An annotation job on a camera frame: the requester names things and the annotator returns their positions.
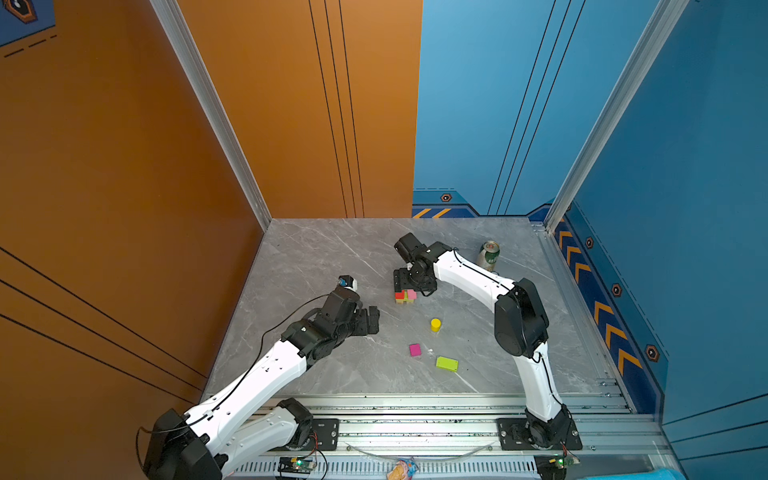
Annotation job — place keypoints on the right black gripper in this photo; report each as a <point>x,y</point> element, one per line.
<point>399,282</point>

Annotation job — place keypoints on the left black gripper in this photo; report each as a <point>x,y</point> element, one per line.
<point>363,327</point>

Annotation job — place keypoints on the lime green block front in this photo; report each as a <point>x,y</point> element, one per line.
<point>447,364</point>

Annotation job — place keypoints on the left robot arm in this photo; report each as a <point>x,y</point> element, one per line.
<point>214,438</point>

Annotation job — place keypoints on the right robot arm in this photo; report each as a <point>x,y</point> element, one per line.
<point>520,328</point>

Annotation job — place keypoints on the green beverage can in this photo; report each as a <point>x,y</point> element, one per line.
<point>488,255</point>

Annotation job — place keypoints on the left circuit board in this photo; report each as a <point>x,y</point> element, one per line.
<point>296,467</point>

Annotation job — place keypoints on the circuit board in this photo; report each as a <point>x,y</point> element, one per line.
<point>564,461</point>
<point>296,467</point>

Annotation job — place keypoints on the colourful snack wrapper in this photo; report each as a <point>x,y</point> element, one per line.
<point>403,470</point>

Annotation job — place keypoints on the right circuit board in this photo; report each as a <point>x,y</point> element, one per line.
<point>564,461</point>

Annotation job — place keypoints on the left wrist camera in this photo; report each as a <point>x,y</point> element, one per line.
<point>347,281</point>

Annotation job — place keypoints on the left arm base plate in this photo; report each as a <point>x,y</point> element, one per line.
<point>324,434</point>

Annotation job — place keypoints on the aluminium front rail frame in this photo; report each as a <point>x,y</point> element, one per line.
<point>431,426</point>

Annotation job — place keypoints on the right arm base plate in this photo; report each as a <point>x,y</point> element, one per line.
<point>522,434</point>

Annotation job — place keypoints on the left aluminium corner post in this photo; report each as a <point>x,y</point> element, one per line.
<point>176,29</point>

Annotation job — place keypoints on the aluminium corner post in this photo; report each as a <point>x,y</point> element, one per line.
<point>176,29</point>
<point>653,38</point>

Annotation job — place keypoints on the right aluminium corner post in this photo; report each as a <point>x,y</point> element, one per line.
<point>653,38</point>

